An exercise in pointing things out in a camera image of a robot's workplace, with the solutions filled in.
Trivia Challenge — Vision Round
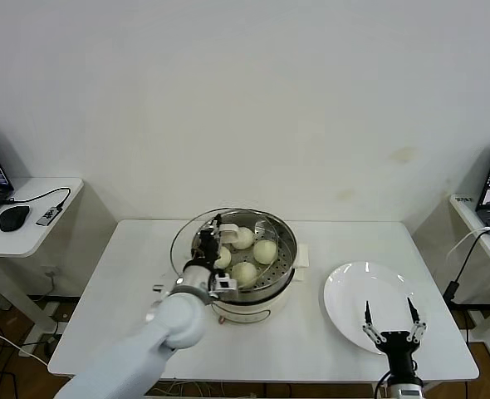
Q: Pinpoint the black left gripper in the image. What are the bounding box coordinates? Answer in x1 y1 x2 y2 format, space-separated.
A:
193 213 229 267

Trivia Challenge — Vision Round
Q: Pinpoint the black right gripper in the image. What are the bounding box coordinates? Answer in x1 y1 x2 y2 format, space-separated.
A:
361 296 428 377

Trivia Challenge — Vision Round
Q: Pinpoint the glass lid with cream handle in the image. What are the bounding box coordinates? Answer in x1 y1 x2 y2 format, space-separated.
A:
169 206 288 288

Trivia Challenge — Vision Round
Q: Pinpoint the white steamed baozi bun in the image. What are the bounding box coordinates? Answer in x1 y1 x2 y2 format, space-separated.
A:
252 240 279 266
233 227 254 251
215 247 233 270
230 261 258 289

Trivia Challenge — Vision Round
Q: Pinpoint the stainless steel steamer basket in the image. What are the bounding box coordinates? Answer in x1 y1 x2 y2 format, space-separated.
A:
191 209 297 297

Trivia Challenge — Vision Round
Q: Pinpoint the white round plate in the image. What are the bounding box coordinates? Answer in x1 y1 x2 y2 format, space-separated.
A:
322 260 428 356

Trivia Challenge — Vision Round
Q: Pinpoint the cream electric cooking pot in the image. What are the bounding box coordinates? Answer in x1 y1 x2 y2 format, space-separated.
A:
189 242 311 325

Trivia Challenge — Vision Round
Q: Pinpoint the white side table with label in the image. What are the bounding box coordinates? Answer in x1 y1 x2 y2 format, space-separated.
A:
448 194 490 367

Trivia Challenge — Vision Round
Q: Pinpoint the grey usb hub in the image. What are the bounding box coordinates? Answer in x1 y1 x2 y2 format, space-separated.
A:
35 204 62 228

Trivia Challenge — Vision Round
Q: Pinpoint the black computer mouse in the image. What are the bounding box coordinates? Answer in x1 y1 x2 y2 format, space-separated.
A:
0 206 31 234

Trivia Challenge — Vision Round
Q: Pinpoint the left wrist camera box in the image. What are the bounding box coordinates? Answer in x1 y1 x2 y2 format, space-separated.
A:
212 272 240 298

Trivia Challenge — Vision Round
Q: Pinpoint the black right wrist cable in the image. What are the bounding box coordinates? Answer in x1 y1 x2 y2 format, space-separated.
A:
373 372 391 399

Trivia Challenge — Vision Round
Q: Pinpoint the black cable with adapter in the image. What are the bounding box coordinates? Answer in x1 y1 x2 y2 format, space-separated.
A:
443 231 490 307

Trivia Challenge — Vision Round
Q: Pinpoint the white laptop cable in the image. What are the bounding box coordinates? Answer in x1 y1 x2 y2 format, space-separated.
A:
443 226 490 264

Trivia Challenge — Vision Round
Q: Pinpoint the black usb hub cable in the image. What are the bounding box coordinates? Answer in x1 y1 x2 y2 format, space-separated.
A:
0 188 72 209

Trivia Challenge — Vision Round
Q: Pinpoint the white floor cable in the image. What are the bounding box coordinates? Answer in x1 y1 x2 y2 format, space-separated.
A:
0 322 50 367

